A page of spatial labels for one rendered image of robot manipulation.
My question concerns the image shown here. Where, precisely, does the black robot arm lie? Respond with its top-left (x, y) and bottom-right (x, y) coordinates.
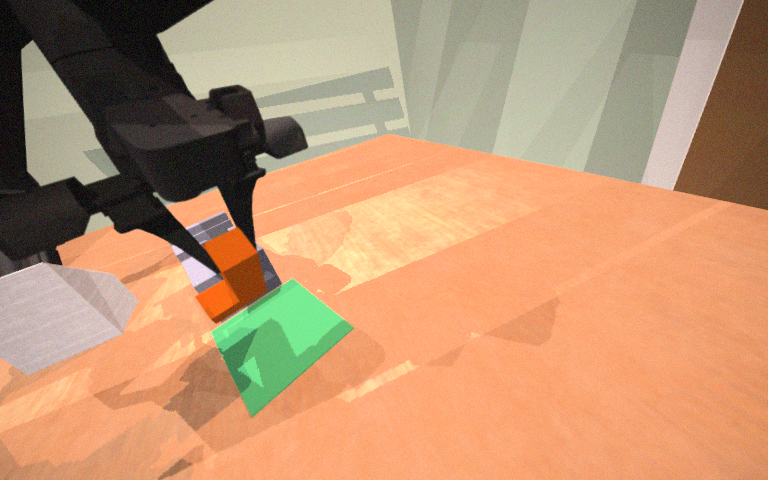
top-left (0, 0), bottom-right (267, 278)

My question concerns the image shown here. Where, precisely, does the orange l-shaped block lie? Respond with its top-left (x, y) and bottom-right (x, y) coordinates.
top-left (195, 227), bottom-right (266, 324)

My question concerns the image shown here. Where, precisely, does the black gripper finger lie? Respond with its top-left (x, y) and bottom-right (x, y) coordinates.
top-left (217, 167), bottom-right (267, 250)
top-left (114, 197), bottom-right (221, 274)

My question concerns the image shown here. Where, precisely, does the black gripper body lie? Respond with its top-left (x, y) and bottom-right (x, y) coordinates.
top-left (0, 46), bottom-right (308, 261)

